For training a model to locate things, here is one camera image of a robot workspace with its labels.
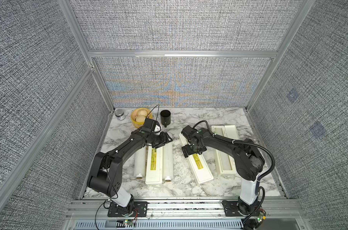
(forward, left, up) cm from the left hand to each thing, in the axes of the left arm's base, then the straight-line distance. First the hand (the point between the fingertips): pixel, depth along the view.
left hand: (172, 140), depth 86 cm
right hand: (-2, -12, -7) cm, 14 cm away
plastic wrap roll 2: (-11, +3, -6) cm, 13 cm away
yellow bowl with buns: (+29, +25, -10) cm, 40 cm away
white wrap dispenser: (-15, -14, -4) cm, 21 cm away
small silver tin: (+29, +39, -8) cm, 49 cm away
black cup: (+23, +4, -5) cm, 23 cm away
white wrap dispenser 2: (-18, +11, -5) cm, 21 cm away
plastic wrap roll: (-10, +19, -7) cm, 23 cm away
